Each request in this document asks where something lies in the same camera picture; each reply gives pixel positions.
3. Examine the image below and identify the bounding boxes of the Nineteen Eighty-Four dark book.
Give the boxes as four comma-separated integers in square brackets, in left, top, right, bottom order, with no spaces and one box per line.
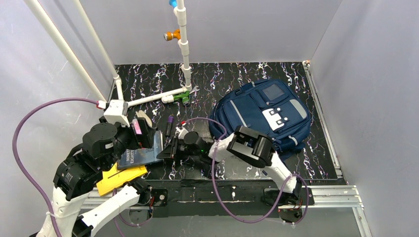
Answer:
[117,130,163,170]

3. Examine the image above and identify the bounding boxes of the beige and grey stapler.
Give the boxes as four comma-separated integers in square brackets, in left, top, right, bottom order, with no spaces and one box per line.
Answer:
[135,110,153,127]

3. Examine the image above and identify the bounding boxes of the yellow book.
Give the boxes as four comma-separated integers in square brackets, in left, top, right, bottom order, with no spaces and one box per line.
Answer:
[96,163,148,196]

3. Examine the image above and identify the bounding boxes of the navy blue backpack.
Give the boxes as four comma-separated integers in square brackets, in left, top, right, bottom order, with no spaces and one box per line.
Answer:
[209,79,311,160]

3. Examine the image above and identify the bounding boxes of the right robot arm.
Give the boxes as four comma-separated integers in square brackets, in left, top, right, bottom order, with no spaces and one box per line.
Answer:
[157,126,301,205]

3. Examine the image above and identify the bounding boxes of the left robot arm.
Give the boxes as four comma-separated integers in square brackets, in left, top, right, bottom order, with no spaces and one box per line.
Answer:
[35,118,157,237]

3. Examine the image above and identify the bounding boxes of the pink marker pen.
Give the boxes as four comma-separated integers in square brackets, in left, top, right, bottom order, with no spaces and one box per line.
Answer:
[131,118,142,135]

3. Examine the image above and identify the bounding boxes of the purple cylinder object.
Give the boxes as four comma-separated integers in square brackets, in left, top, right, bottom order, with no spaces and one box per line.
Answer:
[165,115,174,137]

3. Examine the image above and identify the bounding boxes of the silver wrench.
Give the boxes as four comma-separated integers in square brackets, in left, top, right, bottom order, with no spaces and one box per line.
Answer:
[190,86,200,93]

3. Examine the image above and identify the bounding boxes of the blue pipe fitting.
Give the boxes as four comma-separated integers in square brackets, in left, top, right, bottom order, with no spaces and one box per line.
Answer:
[169,0,177,8]

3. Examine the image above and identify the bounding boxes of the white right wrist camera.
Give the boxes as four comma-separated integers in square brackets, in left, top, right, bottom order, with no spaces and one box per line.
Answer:
[175,124,189,140]

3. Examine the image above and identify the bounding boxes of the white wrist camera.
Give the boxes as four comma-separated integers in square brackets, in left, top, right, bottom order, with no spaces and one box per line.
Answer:
[175,124,189,140]
[104,99,130,127]

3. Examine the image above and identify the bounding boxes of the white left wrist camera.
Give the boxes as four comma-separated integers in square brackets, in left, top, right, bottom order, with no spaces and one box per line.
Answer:
[104,99,130,127]

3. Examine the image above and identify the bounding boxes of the green hose nozzle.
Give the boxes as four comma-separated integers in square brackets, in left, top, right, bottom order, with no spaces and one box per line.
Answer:
[173,90,190,106]

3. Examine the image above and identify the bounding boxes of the white PVC pipe frame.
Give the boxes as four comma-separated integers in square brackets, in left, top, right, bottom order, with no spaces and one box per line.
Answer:
[25,0,194,107]

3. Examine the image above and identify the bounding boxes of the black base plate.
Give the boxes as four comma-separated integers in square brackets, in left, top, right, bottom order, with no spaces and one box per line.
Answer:
[134,180,314,218]

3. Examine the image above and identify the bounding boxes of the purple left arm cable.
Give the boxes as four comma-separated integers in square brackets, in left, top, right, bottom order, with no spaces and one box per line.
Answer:
[12,97,107,237]

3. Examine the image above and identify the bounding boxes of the orange hose nozzle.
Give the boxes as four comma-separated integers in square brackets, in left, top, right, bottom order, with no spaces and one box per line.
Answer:
[164,29,181,41]

